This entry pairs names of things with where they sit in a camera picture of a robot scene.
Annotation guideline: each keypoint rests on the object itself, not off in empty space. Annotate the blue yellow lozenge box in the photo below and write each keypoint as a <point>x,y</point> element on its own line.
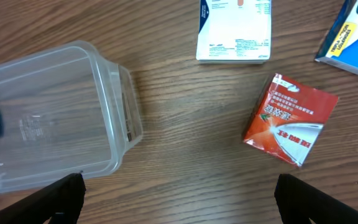
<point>340,46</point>

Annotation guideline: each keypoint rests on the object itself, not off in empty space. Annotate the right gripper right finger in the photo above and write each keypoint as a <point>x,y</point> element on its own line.
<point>301,203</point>

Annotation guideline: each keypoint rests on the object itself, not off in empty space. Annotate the red medicine box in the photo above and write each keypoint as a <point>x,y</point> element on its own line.
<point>288,119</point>

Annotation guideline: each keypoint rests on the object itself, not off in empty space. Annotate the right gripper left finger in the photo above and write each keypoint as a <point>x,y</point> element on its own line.
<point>59,202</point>

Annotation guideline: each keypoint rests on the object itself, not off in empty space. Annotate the clear plastic container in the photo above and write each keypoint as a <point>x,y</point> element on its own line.
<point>64,110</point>

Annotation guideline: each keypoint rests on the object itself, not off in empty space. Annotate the white medicine box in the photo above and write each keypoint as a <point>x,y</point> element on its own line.
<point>234,31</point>

